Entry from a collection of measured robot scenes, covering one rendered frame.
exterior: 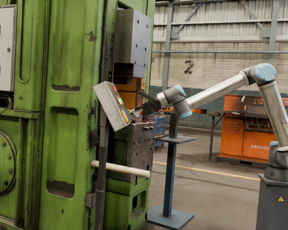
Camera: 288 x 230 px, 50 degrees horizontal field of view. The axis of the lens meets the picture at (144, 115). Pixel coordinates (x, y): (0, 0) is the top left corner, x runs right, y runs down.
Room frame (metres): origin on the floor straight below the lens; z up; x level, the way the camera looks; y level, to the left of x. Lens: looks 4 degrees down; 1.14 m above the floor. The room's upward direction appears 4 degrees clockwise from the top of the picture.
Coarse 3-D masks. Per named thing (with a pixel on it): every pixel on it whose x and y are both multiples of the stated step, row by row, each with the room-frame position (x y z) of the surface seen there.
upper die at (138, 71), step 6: (114, 66) 2.42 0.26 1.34; (120, 66) 2.39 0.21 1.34; (126, 66) 2.37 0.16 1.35; (132, 66) 2.35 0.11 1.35; (138, 66) 2.41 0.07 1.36; (114, 72) 2.42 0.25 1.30; (120, 72) 2.39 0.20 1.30; (126, 72) 2.37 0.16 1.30; (132, 72) 2.35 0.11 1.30; (138, 72) 2.41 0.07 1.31; (144, 72) 2.51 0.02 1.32
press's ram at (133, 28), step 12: (120, 12) 2.35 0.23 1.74; (132, 12) 2.30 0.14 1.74; (120, 24) 2.35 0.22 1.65; (132, 24) 2.30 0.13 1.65; (144, 24) 2.46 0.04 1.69; (120, 36) 2.34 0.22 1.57; (132, 36) 2.30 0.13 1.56; (144, 36) 2.47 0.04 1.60; (120, 48) 2.34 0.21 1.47; (132, 48) 2.31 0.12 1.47; (144, 48) 2.48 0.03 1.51; (120, 60) 2.34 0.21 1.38; (132, 60) 2.32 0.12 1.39; (144, 60) 2.50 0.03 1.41
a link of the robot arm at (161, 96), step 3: (159, 93) 1.98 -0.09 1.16; (162, 93) 1.95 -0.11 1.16; (159, 96) 1.95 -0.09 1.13; (162, 96) 1.94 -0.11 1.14; (159, 99) 1.94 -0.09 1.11; (162, 99) 1.94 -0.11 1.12; (165, 99) 1.94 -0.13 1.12; (162, 102) 1.94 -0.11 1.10; (165, 102) 1.94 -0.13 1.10; (162, 105) 1.95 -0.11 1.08
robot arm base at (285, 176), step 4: (268, 164) 2.20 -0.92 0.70; (268, 168) 2.19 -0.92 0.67; (272, 168) 2.15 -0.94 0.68; (276, 168) 2.14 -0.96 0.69; (280, 168) 2.12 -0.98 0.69; (284, 168) 2.12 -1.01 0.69; (264, 172) 2.23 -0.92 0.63; (268, 172) 2.17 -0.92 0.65; (272, 172) 2.15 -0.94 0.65; (276, 172) 2.13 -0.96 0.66; (280, 172) 2.12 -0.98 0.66; (284, 172) 2.12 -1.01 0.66; (264, 176) 2.20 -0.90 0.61; (268, 176) 2.16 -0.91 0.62; (272, 176) 2.15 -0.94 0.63; (276, 176) 2.12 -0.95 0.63; (280, 176) 2.11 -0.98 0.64; (284, 176) 2.11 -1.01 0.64; (272, 180) 2.13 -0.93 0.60; (276, 180) 2.11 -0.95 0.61; (280, 180) 2.10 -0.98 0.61; (284, 180) 2.10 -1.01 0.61
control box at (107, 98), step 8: (96, 88) 1.72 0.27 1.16; (104, 88) 1.72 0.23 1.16; (112, 88) 1.88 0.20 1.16; (104, 96) 1.72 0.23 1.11; (112, 96) 1.72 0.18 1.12; (104, 104) 1.72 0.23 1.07; (112, 104) 1.72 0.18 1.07; (120, 104) 1.87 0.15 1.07; (112, 112) 1.72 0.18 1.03; (120, 112) 1.72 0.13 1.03; (112, 120) 1.72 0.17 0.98; (120, 120) 1.72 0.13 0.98; (120, 128) 1.72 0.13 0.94
